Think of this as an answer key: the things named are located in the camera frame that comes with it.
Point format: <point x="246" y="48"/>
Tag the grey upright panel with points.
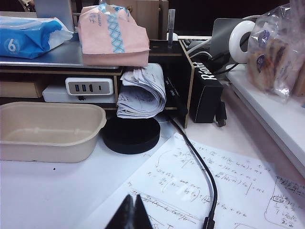
<point x="54" y="12"/>

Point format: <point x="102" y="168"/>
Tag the black wooden desk shelf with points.
<point x="176" y="71"/>

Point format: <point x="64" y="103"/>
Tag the blue wet wipes pack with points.
<point x="31" y="38"/>

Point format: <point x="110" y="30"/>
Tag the cream cardboard box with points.
<point x="16" y="89"/>

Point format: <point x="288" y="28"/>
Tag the clear plastic stick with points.
<point x="171" y="26"/>

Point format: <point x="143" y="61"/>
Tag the handwritten white paper sheet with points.
<point x="238" y="190"/>

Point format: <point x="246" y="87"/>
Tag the clear plastic snack bag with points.
<point x="276" y="59"/>

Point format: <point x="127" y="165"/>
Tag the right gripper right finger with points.
<point x="141" y="217"/>

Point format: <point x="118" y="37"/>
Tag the black keyboard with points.
<point x="193" y="43"/>

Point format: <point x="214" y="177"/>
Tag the folded paper stack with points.
<point x="140" y="95"/>

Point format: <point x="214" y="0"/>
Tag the light wooden box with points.
<point x="147" y="19"/>

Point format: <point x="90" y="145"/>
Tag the beige pulp paper box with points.
<point x="47" y="133"/>

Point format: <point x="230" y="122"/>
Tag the black round disc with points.
<point x="131" y="138"/>

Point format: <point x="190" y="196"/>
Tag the black box with white lettering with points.
<point x="207" y="95"/>

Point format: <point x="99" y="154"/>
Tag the pink tissue pack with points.
<point x="100" y="35"/>

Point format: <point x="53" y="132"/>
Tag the white flat board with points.
<point x="269" y="107"/>

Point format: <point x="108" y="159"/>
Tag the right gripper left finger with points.
<point x="125" y="214"/>

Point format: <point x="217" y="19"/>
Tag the white flat box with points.
<point x="57" y="97"/>

